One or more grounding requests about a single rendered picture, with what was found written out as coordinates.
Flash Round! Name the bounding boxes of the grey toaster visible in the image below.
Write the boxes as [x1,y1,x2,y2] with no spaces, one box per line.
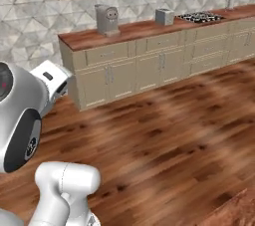
[154,8,176,27]

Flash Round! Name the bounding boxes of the grey coffee machine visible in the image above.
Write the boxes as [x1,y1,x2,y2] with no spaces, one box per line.
[94,3,122,38]

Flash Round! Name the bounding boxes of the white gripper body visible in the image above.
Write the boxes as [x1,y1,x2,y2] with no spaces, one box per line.
[49,68,74,106]

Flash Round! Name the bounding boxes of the black hob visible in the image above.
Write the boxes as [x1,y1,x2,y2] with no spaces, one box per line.
[175,10,226,25]

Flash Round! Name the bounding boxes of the beige base cupboard run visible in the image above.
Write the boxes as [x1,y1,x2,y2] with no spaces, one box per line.
[58,17,255,113]

